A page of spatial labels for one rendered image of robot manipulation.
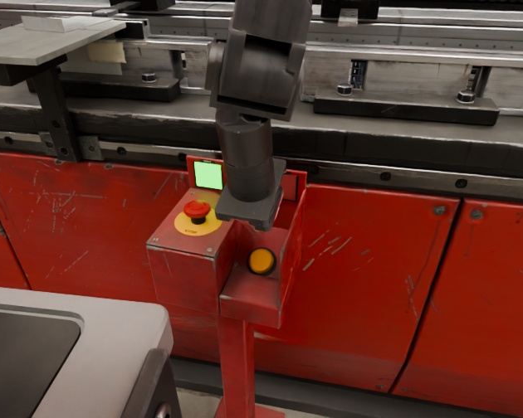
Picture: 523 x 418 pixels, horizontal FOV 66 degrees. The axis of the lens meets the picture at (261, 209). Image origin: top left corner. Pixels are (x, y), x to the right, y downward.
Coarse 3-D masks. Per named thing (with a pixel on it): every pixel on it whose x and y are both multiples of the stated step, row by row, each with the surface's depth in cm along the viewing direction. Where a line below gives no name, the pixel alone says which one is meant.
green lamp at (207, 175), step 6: (198, 168) 66; (204, 168) 66; (210, 168) 65; (216, 168) 65; (198, 174) 67; (204, 174) 66; (210, 174) 66; (216, 174) 66; (198, 180) 67; (204, 180) 67; (210, 180) 67; (216, 180) 66; (204, 186) 68; (210, 186) 67; (216, 186) 67
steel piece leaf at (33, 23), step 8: (24, 16) 68; (24, 24) 69; (32, 24) 69; (40, 24) 68; (48, 24) 67; (56, 24) 67; (64, 24) 73; (72, 24) 73; (80, 24) 73; (88, 24) 73; (96, 24) 74; (56, 32) 68; (64, 32) 67
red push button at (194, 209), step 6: (186, 204) 60; (192, 204) 60; (198, 204) 60; (204, 204) 60; (186, 210) 59; (192, 210) 59; (198, 210) 59; (204, 210) 59; (192, 216) 58; (198, 216) 59; (204, 216) 60; (192, 222) 61; (198, 222) 60
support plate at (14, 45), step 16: (0, 32) 68; (16, 32) 68; (32, 32) 68; (48, 32) 68; (80, 32) 68; (96, 32) 68; (112, 32) 72; (0, 48) 59; (16, 48) 59; (32, 48) 59; (48, 48) 59; (64, 48) 60; (16, 64) 56; (32, 64) 55
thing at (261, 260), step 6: (252, 252) 63; (258, 252) 63; (264, 252) 62; (252, 258) 62; (258, 258) 62; (264, 258) 62; (270, 258) 62; (252, 264) 62; (258, 264) 62; (264, 264) 62; (270, 264) 62; (258, 270) 62; (264, 270) 62
